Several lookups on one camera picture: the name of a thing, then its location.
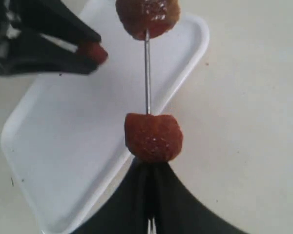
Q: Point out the thin metal skewer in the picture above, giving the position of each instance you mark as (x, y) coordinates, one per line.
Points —
(147, 72)

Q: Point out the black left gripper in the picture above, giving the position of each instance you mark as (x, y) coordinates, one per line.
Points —
(29, 52)

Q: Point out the white rectangular plastic tray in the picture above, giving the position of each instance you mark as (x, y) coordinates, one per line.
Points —
(64, 141)

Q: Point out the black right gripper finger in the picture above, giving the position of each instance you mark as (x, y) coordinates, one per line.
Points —
(125, 210)
(177, 211)

